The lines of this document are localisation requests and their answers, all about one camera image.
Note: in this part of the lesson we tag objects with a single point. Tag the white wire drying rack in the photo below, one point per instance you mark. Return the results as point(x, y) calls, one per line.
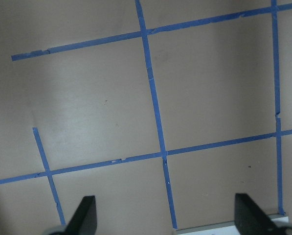
point(227, 228)

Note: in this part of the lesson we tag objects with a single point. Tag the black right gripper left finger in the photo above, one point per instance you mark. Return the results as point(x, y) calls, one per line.
point(84, 220)

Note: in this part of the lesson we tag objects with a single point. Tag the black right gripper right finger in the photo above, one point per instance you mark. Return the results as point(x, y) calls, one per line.
point(249, 219)

